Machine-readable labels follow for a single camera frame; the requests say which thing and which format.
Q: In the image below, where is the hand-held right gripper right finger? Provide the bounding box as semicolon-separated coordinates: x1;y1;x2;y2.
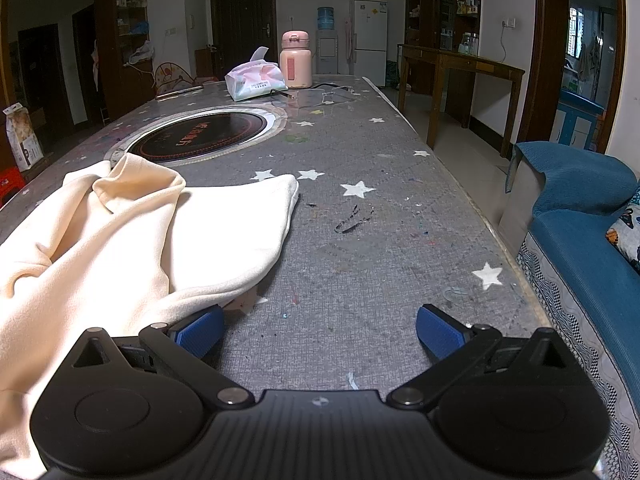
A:
386;304;568;409

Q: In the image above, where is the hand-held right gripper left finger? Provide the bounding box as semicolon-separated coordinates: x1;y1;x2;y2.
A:
73;305;255;409

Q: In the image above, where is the cream sweatshirt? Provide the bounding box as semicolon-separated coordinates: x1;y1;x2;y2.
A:
0;152;300;478

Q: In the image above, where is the grey star-print table mat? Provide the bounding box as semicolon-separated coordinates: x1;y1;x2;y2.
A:
0;76;566;396

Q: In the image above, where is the blue sofa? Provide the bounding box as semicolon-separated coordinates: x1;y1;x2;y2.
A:
505;141;640;480

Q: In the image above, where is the round black induction cooktop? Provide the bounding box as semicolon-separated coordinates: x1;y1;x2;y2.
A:
107;105;288;168

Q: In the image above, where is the patterned cushion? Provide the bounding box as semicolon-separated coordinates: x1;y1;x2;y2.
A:
606;187;640;273

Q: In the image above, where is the red plastic stool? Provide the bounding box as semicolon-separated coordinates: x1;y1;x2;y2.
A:
0;166;26;208

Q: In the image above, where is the blue low cabinet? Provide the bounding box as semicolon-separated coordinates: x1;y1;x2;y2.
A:
550;89;608;151

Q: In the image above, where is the soft tissue pack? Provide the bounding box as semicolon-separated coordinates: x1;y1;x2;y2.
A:
224;46;291;102

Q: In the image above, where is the clear plastic stand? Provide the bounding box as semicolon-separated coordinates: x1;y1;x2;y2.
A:
280;85;358;111

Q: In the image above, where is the white paper bag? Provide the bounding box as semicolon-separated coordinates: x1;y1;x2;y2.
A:
2;102;45;172

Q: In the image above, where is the dark wooden side table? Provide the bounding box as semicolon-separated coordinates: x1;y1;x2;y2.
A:
397;44;526;158

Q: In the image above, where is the pink thermos bottle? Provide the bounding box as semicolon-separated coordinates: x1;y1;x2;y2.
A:
279;30;315;89

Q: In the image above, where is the white water dispenser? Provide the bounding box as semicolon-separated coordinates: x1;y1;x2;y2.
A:
316;32;341;75

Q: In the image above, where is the white refrigerator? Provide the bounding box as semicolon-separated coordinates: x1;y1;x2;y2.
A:
350;0;389;87

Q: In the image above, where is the wooden shelf cabinet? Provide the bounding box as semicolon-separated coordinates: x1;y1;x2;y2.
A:
92;0;156;121

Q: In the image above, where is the dark wooden door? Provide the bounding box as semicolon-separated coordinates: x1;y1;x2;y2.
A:
210;0;277;81

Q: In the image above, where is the tall wooden display cabinet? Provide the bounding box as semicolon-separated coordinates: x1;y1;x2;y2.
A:
405;0;483;96

